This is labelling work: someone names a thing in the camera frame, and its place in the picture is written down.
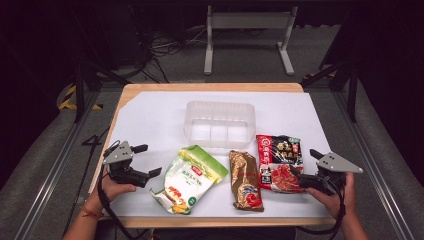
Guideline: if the green and white food packet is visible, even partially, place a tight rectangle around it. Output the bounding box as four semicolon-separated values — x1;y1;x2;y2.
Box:
148;144;230;216

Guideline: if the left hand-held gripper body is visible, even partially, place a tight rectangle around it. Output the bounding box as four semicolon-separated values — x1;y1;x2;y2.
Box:
102;140;150;189

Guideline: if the thin black floor cable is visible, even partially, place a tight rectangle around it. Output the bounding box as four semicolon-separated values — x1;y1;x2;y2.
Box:
61;127;111;239

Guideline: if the person's right hand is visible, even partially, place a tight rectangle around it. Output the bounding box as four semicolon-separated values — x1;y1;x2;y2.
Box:
306;172;356;220

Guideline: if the clear plastic container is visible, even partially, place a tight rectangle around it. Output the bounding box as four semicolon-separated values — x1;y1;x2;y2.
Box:
183;100;257;150

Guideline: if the bundle of black floor cables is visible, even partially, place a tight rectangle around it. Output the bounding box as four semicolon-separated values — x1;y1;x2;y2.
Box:
131;24;208;84

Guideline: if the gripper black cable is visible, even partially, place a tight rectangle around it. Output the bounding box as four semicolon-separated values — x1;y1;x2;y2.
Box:
294;181;347;236
96;140;143;240

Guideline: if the person's left hand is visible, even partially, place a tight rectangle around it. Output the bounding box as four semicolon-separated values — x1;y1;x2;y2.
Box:
91;168;138;212

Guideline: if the black tripod stand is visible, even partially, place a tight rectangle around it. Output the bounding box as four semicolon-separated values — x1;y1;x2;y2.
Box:
71;58;132;124
300;58;360;123

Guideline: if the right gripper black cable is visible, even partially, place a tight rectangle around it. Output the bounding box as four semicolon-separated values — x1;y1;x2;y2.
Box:
294;181;347;236

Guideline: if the white paper sheet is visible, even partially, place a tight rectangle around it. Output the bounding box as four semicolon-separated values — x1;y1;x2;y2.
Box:
88;91;334;219

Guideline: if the gold foil food packet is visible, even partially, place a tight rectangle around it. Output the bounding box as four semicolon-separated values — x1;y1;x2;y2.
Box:
228;149;265;213

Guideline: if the aluminium floor rail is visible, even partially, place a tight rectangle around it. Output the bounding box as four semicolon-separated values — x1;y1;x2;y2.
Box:
332;89;417;240
13;89;102;240

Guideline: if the red and black food packet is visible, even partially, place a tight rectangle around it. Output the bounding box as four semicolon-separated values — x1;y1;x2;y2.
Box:
255;133;306;195

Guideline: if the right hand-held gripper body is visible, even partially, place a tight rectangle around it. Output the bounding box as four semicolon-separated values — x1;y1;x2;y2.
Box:
298;151;364;196

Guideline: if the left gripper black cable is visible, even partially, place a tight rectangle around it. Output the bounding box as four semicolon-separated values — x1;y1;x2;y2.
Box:
96;140;143;240

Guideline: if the yellow and black hazard tape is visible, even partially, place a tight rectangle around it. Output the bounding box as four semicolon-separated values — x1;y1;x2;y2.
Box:
58;84;103;111

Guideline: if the grey metal stand frame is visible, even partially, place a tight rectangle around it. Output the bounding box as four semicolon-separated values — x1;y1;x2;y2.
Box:
203;4;299;76

